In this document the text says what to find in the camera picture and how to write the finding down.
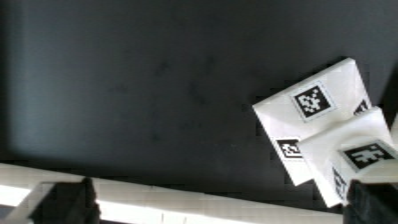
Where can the white lamp bulb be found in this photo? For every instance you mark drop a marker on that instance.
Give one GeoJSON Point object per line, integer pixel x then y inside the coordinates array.
{"type": "Point", "coordinates": [366, 163]}

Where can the white frame wall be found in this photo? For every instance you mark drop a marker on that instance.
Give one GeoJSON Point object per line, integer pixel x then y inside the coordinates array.
{"type": "Point", "coordinates": [139, 204]}

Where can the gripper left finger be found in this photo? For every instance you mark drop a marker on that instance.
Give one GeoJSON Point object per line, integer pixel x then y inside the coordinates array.
{"type": "Point", "coordinates": [68, 206]}

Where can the white lamp base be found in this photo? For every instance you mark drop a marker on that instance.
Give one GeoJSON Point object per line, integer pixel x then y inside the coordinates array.
{"type": "Point", "coordinates": [318, 118]}

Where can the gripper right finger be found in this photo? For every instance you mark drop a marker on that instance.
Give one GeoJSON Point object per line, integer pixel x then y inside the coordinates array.
{"type": "Point", "coordinates": [372, 208]}

